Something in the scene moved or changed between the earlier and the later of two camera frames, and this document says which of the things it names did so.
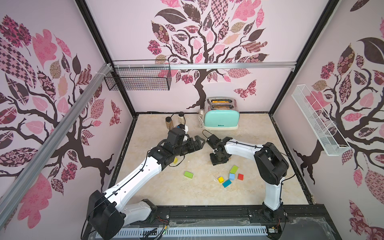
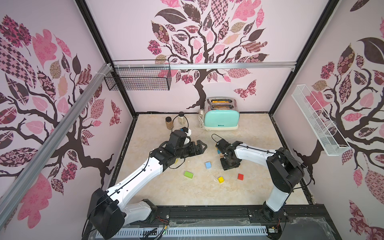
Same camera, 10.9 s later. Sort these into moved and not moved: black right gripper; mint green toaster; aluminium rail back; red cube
Moved: black right gripper
Not moved: mint green toaster; red cube; aluminium rail back
